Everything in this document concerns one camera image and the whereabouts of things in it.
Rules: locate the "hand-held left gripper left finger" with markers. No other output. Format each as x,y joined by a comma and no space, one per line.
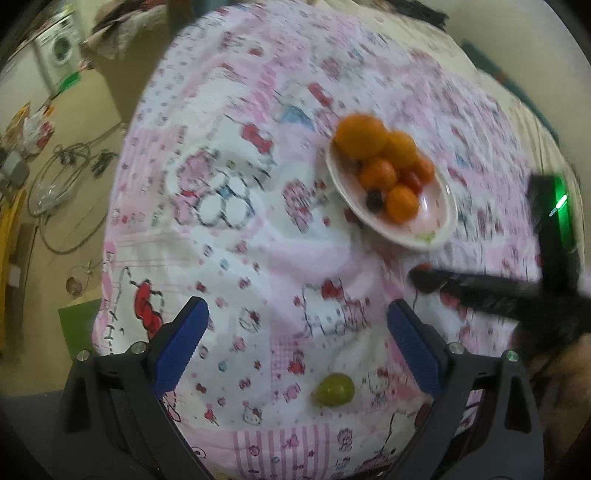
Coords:
182,350

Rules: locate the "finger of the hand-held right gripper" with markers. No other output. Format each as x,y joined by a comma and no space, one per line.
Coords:
466,288

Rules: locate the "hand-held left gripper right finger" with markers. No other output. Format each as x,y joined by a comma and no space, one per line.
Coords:
415,350

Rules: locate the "pink strawberry print plate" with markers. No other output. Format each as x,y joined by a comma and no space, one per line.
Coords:
429,221

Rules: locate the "green grape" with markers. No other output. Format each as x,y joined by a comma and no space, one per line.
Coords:
334,391

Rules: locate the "red cherry tomato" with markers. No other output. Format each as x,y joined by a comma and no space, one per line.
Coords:
411,181

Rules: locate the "dark berry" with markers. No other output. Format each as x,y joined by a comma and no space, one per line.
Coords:
374,199

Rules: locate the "large orange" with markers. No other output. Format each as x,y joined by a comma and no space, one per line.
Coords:
360,136

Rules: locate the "person's right forearm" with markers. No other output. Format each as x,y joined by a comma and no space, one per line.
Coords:
568,374

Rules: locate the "green mat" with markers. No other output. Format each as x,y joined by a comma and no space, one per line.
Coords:
76,327

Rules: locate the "pink cartoon printed blanket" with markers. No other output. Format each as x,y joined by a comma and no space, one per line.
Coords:
258,258

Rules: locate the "green basket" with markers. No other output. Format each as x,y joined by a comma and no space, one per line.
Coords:
70,83

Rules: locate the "white washing machine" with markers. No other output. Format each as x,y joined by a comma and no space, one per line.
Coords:
60,46

